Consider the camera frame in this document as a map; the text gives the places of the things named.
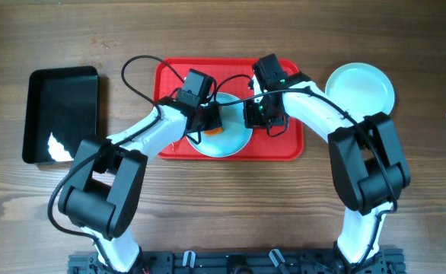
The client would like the light blue plate back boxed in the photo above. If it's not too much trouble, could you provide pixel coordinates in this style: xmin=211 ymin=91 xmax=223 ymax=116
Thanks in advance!
xmin=325 ymin=62 xmax=396 ymax=115

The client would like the light blue plate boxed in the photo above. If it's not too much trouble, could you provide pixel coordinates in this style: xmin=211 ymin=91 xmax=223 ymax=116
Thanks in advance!
xmin=325 ymin=62 xmax=396 ymax=115
xmin=186 ymin=93 xmax=253 ymax=158

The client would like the orange sponge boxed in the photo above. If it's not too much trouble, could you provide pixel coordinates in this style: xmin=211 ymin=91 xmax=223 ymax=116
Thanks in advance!
xmin=203 ymin=127 xmax=224 ymax=136

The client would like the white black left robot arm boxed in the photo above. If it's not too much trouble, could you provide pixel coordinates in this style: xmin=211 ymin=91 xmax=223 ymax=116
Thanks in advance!
xmin=48 ymin=69 xmax=217 ymax=273

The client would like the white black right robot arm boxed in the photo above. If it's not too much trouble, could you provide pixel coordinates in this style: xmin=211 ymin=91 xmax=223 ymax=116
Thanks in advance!
xmin=244 ymin=54 xmax=411 ymax=273

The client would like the red serving tray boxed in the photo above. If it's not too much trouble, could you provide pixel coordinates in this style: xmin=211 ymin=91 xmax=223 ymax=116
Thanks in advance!
xmin=154 ymin=57 xmax=304 ymax=161

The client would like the black plastic tray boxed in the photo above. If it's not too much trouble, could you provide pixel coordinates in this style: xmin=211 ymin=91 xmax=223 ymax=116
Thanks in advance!
xmin=22 ymin=66 xmax=99 ymax=164

